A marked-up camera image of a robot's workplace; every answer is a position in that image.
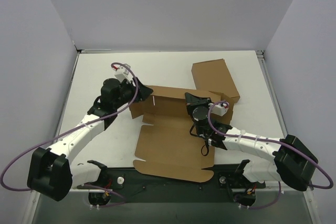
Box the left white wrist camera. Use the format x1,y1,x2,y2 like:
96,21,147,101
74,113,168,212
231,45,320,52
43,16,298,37
111,63,132,82

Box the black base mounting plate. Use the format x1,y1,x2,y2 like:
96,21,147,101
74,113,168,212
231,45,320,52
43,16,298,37
79,164,266,206

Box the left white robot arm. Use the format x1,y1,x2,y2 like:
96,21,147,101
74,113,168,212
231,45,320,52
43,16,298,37
27,78,153,201

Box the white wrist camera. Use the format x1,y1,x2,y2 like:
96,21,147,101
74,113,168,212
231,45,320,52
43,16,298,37
209,101,229,116
111,63,132,82

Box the cardboard box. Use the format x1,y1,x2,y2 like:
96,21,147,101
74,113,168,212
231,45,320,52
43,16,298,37
191,59,240,103
130,86,235,183

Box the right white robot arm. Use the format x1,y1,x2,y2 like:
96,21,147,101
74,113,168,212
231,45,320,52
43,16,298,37
185,92,318,191

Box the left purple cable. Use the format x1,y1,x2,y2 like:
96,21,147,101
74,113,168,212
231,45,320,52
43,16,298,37
0,62,140,190

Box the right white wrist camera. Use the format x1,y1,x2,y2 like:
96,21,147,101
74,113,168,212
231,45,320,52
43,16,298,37
209,101,229,116

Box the folded closed cardboard box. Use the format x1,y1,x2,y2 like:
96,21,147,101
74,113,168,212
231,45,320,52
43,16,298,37
191,59,240,103

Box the aluminium frame rail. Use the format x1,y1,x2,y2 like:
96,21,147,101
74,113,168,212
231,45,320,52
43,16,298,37
256,50,314,192

